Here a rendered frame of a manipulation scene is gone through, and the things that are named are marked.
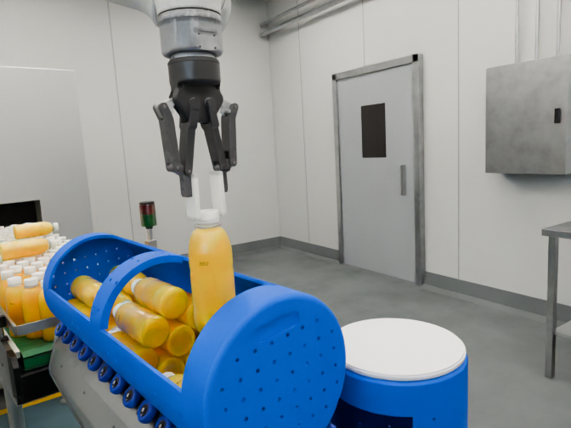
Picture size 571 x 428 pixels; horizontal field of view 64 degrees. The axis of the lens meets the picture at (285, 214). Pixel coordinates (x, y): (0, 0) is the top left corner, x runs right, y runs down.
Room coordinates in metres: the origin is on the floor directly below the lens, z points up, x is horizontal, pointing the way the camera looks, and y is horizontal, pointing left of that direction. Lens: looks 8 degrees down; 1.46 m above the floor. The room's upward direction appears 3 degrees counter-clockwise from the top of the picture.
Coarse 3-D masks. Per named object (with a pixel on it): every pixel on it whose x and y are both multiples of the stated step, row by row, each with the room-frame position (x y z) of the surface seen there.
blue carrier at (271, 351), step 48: (96, 240) 1.33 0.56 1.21; (48, 288) 1.19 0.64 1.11; (240, 288) 0.94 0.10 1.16; (288, 288) 0.73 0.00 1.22; (96, 336) 0.90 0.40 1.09; (240, 336) 0.61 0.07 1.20; (288, 336) 0.66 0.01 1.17; (336, 336) 0.73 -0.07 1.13; (144, 384) 0.72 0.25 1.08; (192, 384) 0.60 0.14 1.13; (240, 384) 0.61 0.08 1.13; (288, 384) 0.66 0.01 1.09; (336, 384) 0.73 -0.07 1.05
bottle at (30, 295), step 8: (32, 288) 1.39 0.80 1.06; (40, 288) 1.40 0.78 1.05; (24, 296) 1.37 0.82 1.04; (32, 296) 1.37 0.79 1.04; (24, 304) 1.37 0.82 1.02; (32, 304) 1.37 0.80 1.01; (24, 312) 1.37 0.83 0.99; (32, 312) 1.37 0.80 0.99; (24, 320) 1.38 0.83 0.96; (32, 320) 1.37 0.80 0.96; (32, 336) 1.37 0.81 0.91; (40, 336) 1.38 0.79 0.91
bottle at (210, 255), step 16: (208, 224) 0.69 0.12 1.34; (192, 240) 0.68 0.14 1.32; (208, 240) 0.67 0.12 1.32; (224, 240) 0.69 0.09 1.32; (192, 256) 0.68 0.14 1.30; (208, 256) 0.67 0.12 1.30; (224, 256) 0.68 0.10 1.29; (192, 272) 0.68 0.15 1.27; (208, 272) 0.67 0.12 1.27; (224, 272) 0.68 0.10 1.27; (192, 288) 0.68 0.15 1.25; (208, 288) 0.67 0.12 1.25; (224, 288) 0.68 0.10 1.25; (208, 304) 0.67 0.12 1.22; (208, 320) 0.67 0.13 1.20
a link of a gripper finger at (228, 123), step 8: (232, 104) 0.73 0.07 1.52; (232, 112) 0.73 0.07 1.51; (224, 120) 0.73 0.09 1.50; (232, 120) 0.73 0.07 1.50; (224, 128) 0.73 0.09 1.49; (232, 128) 0.73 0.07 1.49; (224, 136) 0.73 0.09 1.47; (232, 136) 0.72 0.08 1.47; (224, 144) 0.73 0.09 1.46; (232, 144) 0.72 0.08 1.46; (224, 152) 0.74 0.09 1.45; (232, 152) 0.72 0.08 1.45; (232, 160) 0.72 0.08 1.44
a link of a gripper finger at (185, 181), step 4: (168, 168) 0.67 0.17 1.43; (176, 172) 0.67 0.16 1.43; (180, 172) 0.67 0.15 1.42; (180, 176) 0.68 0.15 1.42; (184, 176) 0.67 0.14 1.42; (188, 176) 0.68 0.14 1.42; (180, 180) 0.68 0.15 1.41; (184, 180) 0.67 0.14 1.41; (188, 180) 0.68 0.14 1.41; (180, 184) 0.68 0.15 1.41; (184, 184) 0.67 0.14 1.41; (188, 184) 0.68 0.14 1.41; (180, 188) 0.68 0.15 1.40; (184, 188) 0.67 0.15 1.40; (188, 188) 0.68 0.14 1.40; (184, 192) 0.67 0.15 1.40; (188, 192) 0.68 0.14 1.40; (184, 196) 0.68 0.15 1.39; (188, 196) 0.68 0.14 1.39; (192, 196) 0.68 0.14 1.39
